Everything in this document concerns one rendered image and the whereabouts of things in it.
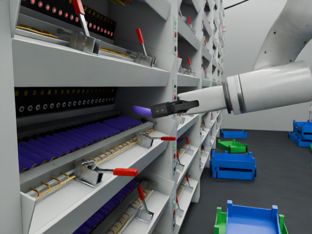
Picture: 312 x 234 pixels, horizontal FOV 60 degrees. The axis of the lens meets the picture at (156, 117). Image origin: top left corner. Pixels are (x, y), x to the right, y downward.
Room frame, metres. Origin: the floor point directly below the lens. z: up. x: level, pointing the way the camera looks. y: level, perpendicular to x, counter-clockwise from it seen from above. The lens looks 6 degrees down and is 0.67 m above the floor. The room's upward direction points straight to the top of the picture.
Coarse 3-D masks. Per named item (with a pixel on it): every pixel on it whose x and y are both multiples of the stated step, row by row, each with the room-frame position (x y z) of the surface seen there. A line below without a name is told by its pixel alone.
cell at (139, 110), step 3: (135, 105) 0.65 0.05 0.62; (132, 108) 0.65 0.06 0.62; (135, 108) 0.65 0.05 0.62; (138, 108) 0.64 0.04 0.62; (141, 108) 0.64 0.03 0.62; (144, 108) 0.64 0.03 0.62; (132, 111) 0.65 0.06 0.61; (135, 111) 0.65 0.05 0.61; (138, 111) 0.64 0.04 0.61; (141, 111) 0.64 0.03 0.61; (144, 111) 0.64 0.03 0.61; (147, 111) 0.64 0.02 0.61; (150, 111) 0.64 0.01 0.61; (141, 114) 0.64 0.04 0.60; (144, 114) 0.64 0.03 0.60; (147, 114) 0.64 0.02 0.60; (150, 114) 0.63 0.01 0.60
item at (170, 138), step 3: (147, 135) 0.65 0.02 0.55; (150, 138) 0.65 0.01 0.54; (153, 138) 0.65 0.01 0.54; (156, 138) 0.64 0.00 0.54; (159, 138) 0.64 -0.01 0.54; (162, 138) 0.64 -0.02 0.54; (165, 138) 0.64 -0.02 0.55; (168, 138) 0.63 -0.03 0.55; (171, 138) 0.63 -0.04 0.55; (174, 138) 0.63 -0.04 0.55
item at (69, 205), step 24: (24, 120) 0.48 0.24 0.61; (48, 120) 0.54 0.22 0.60; (144, 120) 0.82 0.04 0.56; (168, 120) 0.82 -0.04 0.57; (48, 192) 0.34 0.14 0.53; (72, 192) 0.36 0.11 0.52; (96, 192) 0.38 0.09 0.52; (24, 216) 0.24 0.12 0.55; (48, 216) 0.29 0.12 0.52; (72, 216) 0.33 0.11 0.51
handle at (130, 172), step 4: (92, 164) 0.40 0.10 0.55; (96, 164) 0.40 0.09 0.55; (92, 168) 0.40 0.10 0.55; (116, 168) 0.39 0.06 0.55; (120, 168) 0.39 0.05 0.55; (100, 172) 0.39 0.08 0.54; (104, 172) 0.39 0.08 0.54; (108, 172) 0.39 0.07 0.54; (112, 172) 0.38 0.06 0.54; (116, 172) 0.38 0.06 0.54; (120, 172) 0.38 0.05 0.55; (124, 172) 0.38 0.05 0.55; (128, 172) 0.38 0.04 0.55; (132, 172) 0.38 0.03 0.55; (136, 172) 0.38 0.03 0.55
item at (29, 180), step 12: (132, 132) 0.65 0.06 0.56; (144, 132) 0.75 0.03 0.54; (96, 144) 0.50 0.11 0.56; (108, 144) 0.52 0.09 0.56; (120, 144) 0.57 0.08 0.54; (72, 156) 0.41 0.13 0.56; (84, 156) 0.44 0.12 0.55; (96, 156) 0.48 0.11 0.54; (36, 168) 0.35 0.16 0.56; (48, 168) 0.36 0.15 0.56; (60, 168) 0.37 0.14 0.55; (72, 168) 0.41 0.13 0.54; (24, 180) 0.31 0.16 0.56; (36, 180) 0.33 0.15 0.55; (48, 180) 0.35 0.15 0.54; (24, 192) 0.31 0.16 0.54
